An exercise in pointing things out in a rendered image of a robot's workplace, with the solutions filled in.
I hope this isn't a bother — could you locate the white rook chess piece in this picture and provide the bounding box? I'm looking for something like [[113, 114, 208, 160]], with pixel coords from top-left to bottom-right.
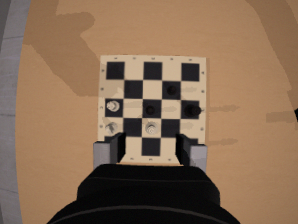
[[107, 101, 119, 112]]

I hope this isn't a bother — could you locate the black and cream chessboard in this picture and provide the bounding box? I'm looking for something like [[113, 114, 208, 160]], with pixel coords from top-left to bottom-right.
[[98, 55, 206, 163]]

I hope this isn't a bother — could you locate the white knight chess piece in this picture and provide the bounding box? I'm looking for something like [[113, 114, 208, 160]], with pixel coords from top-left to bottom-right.
[[105, 122, 118, 135]]

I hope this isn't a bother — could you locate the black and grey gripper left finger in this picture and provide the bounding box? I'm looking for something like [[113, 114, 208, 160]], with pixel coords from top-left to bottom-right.
[[93, 132, 126, 170]]

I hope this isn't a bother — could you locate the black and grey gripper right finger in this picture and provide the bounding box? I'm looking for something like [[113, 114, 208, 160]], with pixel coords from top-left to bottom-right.
[[175, 134, 207, 173]]

